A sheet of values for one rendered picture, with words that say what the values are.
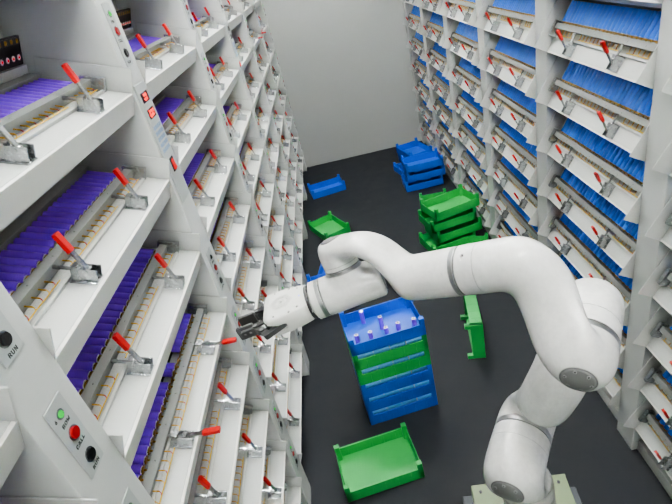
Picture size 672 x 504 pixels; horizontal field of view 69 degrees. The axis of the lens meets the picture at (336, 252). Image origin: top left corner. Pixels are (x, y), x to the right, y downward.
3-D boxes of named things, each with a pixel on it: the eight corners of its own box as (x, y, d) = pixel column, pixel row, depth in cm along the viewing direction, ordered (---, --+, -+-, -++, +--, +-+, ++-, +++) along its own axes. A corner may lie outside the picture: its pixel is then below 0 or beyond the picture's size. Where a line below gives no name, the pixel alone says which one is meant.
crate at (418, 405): (422, 372, 227) (420, 359, 223) (438, 404, 209) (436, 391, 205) (360, 391, 225) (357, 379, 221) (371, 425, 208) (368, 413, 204)
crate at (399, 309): (410, 305, 207) (407, 289, 203) (426, 334, 189) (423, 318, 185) (342, 325, 205) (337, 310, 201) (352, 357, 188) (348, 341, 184)
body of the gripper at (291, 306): (308, 273, 108) (262, 291, 109) (309, 301, 99) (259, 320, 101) (321, 299, 111) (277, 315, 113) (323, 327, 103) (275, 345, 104)
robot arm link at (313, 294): (316, 270, 107) (303, 275, 107) (317, 293, 99) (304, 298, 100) (331, 298, 111) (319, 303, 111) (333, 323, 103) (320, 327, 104)
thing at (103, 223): (170, 196, 116) (168, 140, 109) (60, 385, 64) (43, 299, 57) (80, 188, 114) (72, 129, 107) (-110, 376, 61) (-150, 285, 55)
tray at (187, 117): (216, 118, 176) (216, 78, 169) (179, 181, 124) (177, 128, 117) (158, 111, 174) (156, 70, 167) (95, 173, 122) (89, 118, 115)
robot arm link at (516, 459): (559, 475, 117) (552, 409, 105) (544, 552, 104) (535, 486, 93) (507, 461, 123) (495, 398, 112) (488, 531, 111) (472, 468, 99)
